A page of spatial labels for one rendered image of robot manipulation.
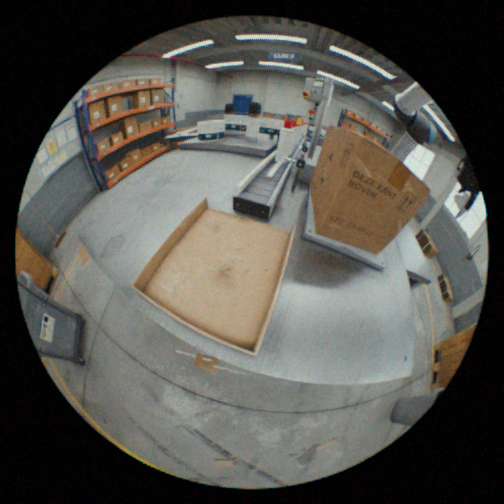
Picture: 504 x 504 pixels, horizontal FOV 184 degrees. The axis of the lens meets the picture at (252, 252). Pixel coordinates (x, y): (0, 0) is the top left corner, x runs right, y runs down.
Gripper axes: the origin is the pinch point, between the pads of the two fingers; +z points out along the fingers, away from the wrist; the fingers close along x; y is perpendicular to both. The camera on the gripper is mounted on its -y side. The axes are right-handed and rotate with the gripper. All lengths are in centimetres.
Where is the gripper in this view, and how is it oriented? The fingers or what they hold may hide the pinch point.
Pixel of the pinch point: (457, 206)
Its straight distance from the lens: 64.8
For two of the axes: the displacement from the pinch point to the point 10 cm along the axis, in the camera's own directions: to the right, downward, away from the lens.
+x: -7.1, 6.9, 1.4
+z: 4.3, 2.6, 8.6
